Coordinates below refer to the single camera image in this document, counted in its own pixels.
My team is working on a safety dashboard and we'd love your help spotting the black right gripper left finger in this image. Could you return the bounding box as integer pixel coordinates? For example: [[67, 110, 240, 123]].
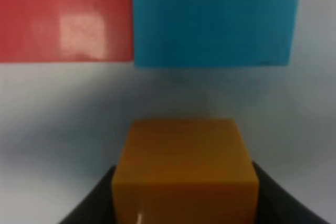
[[60, 166, 117, 224]]

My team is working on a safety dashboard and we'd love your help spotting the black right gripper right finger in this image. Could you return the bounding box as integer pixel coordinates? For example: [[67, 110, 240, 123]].
[[253, 162, 327, 224]]

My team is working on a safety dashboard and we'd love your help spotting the orange block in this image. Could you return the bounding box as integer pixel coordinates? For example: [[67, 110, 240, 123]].
[[111, 119, 259, 223]]

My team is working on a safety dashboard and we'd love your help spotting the red block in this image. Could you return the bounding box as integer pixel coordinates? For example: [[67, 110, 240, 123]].
[[1, 0, 134, 63]]

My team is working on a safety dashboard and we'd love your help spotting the blue block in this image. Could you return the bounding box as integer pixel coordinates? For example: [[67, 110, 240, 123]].
[[133, 0, 298, 68]]

